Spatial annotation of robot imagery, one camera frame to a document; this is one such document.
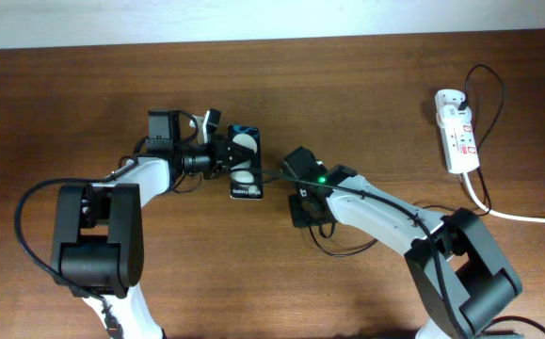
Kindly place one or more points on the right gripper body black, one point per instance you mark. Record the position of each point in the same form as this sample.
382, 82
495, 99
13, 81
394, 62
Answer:
300, 214

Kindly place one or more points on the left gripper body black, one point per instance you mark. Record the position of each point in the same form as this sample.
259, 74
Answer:
218, 161

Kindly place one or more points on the black smartphone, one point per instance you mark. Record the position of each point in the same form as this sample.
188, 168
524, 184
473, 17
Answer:
246, 185

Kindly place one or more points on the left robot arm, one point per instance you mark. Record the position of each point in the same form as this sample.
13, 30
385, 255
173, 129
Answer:
98, 242

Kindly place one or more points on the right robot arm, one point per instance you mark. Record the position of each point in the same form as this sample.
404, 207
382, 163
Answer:
461, 274

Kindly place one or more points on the white power strip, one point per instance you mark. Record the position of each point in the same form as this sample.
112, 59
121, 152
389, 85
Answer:
455, 123

